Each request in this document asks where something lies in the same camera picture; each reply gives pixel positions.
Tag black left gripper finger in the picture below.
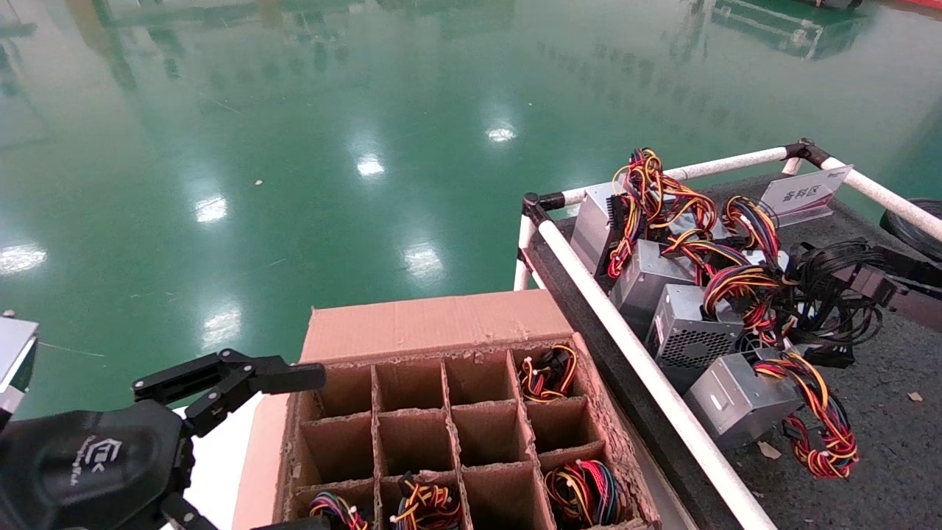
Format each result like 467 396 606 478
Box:
158 492 332 530
132 348 328 437

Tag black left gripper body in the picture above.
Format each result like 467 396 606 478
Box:
0 401 196 530

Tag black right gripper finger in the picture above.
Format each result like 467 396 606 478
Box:
879 245 942 285
852 263 942 333

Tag brown cardboard divider box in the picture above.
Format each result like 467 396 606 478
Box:
232 289 663 530

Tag grey tape roll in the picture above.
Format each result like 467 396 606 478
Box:
879 197 942 264

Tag clear acrylic sign holder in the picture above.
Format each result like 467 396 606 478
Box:
758 164 854 225

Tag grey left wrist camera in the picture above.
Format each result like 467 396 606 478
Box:
0 317 39 428

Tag power supply purple yellow cables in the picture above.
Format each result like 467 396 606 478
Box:
308 492 369 530

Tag silver power supply coloured cables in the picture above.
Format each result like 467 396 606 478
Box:
570 147 718 279
645 265 788 395
683 350 860 481
609 195 782 319

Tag power supply yellow red cables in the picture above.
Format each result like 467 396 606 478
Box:
390 478 463 530

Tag white pipe frame cart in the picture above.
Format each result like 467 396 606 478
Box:
513 138 942 530

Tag power supply orange black cables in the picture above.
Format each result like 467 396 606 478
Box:
517 344 579 404

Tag power supply red blue cables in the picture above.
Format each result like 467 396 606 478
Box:
545 460 623 528

